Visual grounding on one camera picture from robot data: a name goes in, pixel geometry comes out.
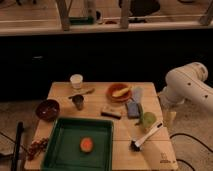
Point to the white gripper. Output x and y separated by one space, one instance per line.
169 113

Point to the black tan board eraser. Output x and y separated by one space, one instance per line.
109 112

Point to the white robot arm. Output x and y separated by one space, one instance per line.
185 83

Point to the small metal cup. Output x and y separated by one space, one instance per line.
78 101

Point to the white paper cup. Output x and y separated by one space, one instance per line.
76 81

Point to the green pear toy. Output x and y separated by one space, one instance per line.
146 119

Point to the blue sponge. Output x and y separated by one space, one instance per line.
132 110

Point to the yellow banana toy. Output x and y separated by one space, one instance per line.
120 92

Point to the orange round toy food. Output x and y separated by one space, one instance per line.
86 144

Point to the green plastic tray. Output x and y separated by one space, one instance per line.
63 151

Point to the dark brown bowl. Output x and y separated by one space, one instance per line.
48 110

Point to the red grape bunch toy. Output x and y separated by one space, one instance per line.
36 148

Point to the black pole stand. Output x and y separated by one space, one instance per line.
17 144

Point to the white handled black brush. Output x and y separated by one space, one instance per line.
135 145

